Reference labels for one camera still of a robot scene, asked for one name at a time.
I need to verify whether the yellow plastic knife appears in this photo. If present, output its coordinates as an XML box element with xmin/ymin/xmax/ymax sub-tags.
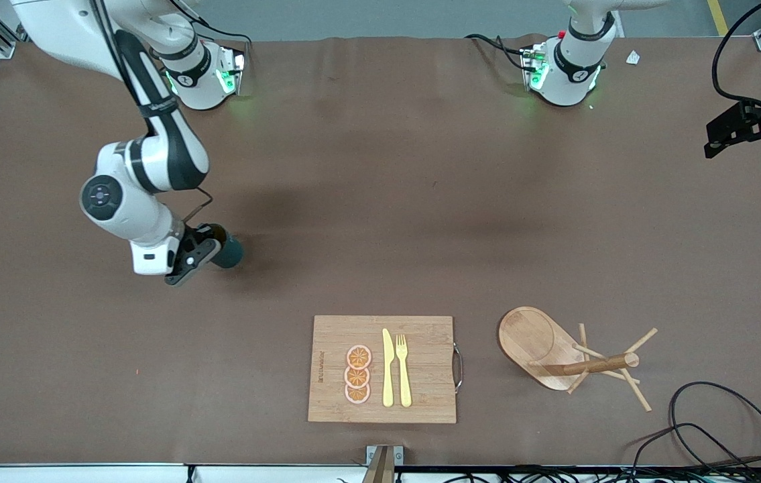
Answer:
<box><xmin>382</xmin><ymin>328</ymin><xmax>395</xmax><ymax>408</ymax></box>

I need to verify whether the white table edge rail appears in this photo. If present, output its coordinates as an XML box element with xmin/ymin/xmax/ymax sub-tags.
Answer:
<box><xmin>0</xmin><ymin>463</ymin><xmax>364</xmax><ymax>483</ymax></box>

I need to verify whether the black base cable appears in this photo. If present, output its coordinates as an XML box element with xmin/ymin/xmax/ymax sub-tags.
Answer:
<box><xmin>162</xmin><ymin>0</ymin><xmax>251</xmax><ymax>68</ymax></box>
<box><xmin>465</xmin><ymin>34</ymin><xmax>535</xmax><ymax>72</ymax></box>

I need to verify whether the dark green cup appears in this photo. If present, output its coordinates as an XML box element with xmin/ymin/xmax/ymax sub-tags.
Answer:
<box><xmin>211</xmin><ymin>231</ymin><xmax>245</xmax><ymax>270</ymax></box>

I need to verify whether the black right base cable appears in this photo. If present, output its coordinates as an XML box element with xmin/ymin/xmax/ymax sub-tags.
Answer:
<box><xmin>162</xmin><ymin>0</ymin><xmax>251</xmax><ymax>68</ymax></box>

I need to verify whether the black looped cable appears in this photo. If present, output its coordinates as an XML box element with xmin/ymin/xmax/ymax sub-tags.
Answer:
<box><xmin>622</xmin><ymin>381</ymin><xmax>761</xmax><ymax>483</ymax></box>

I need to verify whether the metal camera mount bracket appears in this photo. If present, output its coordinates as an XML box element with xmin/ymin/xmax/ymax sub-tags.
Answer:
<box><xmin>361</xmin><ymin>445</ymin><xmax>404</xmax><ymax>483</ymax></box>

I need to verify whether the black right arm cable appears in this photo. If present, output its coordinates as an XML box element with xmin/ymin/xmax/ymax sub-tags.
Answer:
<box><xmin>182</xmin><ymin>187</ymin><xmax>214</xmax><ymax>223</ymax></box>

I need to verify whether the wooden mug tree stand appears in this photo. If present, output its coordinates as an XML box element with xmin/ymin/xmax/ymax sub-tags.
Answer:
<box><xmin>497</xmin><ymin>307</ymin><xmax>658</xmax><ymax>412</ymax></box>

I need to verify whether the yellow plastic fork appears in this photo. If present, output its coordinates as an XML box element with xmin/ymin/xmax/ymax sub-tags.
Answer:
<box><xmin>396</xmin><ymin>334</ymin><xmax>412</xmax><ymax>408</ymax></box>

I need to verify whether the black left base cable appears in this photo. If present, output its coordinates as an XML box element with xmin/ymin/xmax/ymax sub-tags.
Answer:
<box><xmin>465</xmin><ymin>34</ymin><xmax>535</xmax><ymax>72</ymax></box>

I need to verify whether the bamboo cutting board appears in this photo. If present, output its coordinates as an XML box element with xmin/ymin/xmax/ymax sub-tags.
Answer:
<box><xmin>307</xmin><ymin>315</ymin><xmax>464</xmax><ymax>424</ymax></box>

